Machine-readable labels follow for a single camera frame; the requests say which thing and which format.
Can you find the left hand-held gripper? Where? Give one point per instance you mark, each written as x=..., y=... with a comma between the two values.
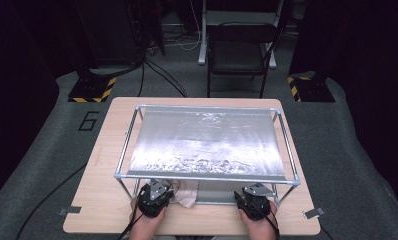
x=153, y=203

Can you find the grey tape piece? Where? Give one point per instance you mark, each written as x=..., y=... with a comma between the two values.
x=314, y=213
x=70, y=210

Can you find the dark cabinet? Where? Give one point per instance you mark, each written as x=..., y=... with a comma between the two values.
x=113, y=33

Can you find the silver two-tier fabric rack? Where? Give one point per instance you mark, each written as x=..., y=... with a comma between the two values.
x=203, y=143

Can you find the person's left hand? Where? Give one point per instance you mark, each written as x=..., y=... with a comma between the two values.
x=148, y=225

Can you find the pink textured cloth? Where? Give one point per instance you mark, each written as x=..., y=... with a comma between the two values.
x=187, y=195

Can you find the person's right hand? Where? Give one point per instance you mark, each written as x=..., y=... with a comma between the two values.
x=260, y=230

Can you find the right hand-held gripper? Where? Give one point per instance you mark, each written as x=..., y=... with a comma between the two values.
x=253, y=205

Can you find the black yellow striped stand base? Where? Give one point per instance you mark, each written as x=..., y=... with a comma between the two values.
x=90, y=90
x=315, y=90

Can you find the black folding chair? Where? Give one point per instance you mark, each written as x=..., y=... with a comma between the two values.
x=242, y=55

